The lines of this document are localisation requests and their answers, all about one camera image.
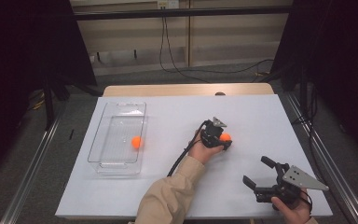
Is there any clear plastic container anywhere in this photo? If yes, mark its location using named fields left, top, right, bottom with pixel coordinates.
left=87, top=101, right=149, bottom=178

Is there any aluminium rail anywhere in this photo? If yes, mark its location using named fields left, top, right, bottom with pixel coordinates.
left=0, top=115, right=62, bottom=224
left=283, top=92, right=358, bottom=224

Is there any person's left hand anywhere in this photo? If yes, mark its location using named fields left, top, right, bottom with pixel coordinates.
left=187, top=130, right=225, bottom=165

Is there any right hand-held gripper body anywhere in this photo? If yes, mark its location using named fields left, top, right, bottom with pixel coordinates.
left=254, top=162, right=330, bottom=206

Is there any person's right hand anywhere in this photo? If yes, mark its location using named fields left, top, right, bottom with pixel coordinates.
left=269, top=190, right=311, bottom=224

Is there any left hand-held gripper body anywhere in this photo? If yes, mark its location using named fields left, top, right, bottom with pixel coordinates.
left=200, top=117, right=227, bottom=149

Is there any white wall socket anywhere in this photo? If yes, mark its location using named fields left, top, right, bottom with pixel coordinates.
left=157, top=0, right=180, bottom=9

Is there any black hanging cable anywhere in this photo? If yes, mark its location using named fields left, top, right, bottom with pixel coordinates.
left=163, top=15, right=275, bottom=75
left=158, top=15, right=212, bottom=84

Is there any black horizontal frame bar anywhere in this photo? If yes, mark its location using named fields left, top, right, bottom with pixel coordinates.
left=73, top=5, right=293, bottom=21

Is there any black stand post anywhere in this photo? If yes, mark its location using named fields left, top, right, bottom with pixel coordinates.
left=41, top=74, right=57, bottom=131

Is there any left hand-held gripper black cable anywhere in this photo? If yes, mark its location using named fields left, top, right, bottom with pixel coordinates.
left=167, top=120, right=209, bottom=177

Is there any hand-held gripper black cable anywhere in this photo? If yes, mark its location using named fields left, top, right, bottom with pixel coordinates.
left=297, top=189, right=313, bottom=217
left=167, top=120, right=209, bottom=177

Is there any right hand-held gripper black cable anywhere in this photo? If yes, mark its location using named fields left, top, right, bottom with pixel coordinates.
left=297, top=189, right=313, bottom=217

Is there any black curtain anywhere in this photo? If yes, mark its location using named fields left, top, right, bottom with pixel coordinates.
left=0, top=0, right=98, bottom=181
left=269, top=0, right=358, bottom=166

